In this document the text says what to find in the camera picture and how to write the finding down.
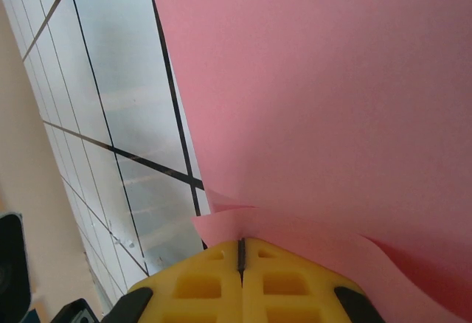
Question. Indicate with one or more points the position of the pink paper sheet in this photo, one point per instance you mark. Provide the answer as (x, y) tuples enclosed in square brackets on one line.
[(313, 98)]

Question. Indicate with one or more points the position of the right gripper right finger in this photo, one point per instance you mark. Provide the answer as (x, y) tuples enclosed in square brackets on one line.
[(295, 286)]

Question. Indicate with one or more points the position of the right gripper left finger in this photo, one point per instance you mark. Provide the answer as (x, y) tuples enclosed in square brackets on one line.
[(191, 286)]

